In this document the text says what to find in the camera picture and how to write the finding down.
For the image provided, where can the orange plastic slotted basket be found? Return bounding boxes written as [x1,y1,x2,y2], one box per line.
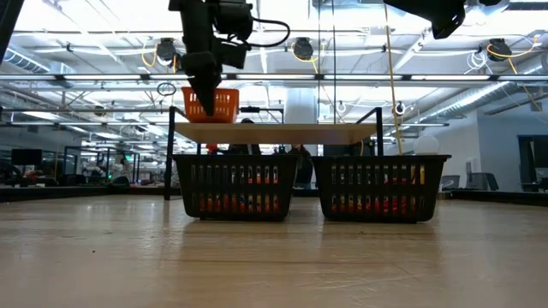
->
[180,86,241,125]

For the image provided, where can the white bulb desk lamp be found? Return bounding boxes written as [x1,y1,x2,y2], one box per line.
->
[412,134,441,157]

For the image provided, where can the red rubber band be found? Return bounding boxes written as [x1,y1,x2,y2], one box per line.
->
[383,165,408,185]
[331,195,419,215]

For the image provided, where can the black plastic slotted basket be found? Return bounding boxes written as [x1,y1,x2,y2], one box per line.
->
[170,153,301,222]
[311,154,452,224]

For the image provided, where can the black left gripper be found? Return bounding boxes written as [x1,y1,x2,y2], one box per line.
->
[179,50,224,118]

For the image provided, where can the grey office chair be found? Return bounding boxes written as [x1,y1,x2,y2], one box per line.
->
[440,172,500,193]

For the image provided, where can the yellow hanging cable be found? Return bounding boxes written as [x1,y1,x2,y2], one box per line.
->
[383,3,404,156]

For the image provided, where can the wooden shelf riser black legs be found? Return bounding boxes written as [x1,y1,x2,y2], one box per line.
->
[163,105,385,202]

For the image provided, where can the black computer monitor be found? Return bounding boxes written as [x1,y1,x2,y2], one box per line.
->
[10,148,44,167]

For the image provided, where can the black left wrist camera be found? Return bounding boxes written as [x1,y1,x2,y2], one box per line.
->
[218,40,250,70]

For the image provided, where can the red spiral coil keychain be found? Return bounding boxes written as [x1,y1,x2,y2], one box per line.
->
[197,194,230,214]

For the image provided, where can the black ceiling cord reel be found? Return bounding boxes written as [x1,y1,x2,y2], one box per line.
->
[292,37,315,62]
[155,37,184,74]
[486,38,513,62]

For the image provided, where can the person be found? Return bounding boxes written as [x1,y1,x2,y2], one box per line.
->
[225,117,263,156]
[111,156,133,181]
[290,144,316,190]

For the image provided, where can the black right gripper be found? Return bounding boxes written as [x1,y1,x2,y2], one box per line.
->
[383,0,503,41]

